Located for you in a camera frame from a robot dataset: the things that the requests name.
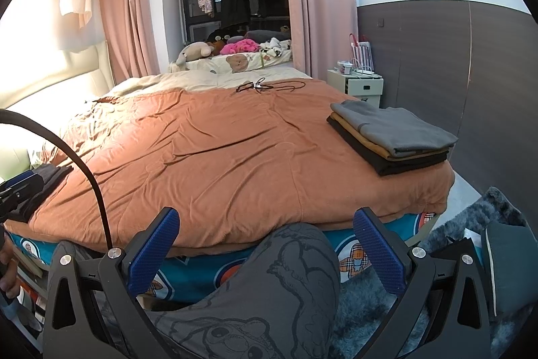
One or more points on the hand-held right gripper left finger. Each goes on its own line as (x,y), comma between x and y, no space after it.
(151,254)

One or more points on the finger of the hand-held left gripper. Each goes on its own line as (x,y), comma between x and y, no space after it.
(21,180)

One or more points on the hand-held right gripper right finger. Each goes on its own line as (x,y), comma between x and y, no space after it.
(376,254)

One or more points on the grey t-shirt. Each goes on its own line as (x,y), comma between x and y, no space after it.
(395,127)

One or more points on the pile of black clothes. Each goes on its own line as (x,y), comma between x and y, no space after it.
(46,182)

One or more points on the person's left hand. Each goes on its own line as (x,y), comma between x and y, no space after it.
(6,262)

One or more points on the blue cartoon print bed sheet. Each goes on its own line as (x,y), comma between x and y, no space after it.
(193,270)

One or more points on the grey shag rug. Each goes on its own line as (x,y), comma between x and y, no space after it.
(357,321)

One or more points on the folded black garment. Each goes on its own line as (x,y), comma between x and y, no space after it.
(378,165)

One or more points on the person's grey printed pants leg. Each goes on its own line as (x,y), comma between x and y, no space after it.
(273,300)

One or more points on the orange blanket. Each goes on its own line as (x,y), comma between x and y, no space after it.
(210,157)

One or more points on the cream padded headboard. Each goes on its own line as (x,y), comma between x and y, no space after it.
(63,73)

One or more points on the folded tan garment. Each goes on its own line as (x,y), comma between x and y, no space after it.
(361,137)

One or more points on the dark teal cushion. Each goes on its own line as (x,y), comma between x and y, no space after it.
(504,266)

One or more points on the white nightstand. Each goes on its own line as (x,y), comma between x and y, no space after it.
(361,90)

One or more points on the cream quilt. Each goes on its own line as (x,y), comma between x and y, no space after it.
(176,81)

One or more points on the white power strip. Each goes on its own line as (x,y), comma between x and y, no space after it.
(365,71)

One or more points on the red striped gift bag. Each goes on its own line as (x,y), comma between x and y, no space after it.
(361,52)

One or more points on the beige plush toy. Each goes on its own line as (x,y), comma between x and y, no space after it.
(191,52)

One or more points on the brown plush toy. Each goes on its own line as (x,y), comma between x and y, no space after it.
(218,43)

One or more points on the pink plush toy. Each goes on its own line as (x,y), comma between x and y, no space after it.
(241,46)

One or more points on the black white spotted cloth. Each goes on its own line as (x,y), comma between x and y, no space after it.
(275,43)

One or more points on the grey cushion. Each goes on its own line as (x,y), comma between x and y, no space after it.
(260,34)

